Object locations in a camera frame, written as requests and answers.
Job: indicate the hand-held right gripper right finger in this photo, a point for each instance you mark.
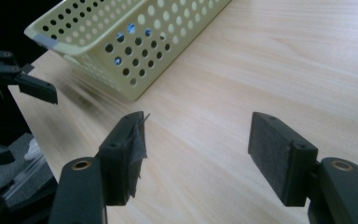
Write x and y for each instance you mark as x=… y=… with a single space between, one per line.
x=273 y=155

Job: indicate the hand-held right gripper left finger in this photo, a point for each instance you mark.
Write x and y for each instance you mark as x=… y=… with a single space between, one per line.
x=118 y=161

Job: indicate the blue patterned fingerless glove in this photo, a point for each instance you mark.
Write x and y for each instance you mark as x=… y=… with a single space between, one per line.
x=131 y=28

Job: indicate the pale yellow perforated plastic basket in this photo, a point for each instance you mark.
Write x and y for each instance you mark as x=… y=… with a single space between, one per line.
x=155 y=37

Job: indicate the grey tape piece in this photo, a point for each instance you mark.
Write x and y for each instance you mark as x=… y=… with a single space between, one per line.
x=28 y=68

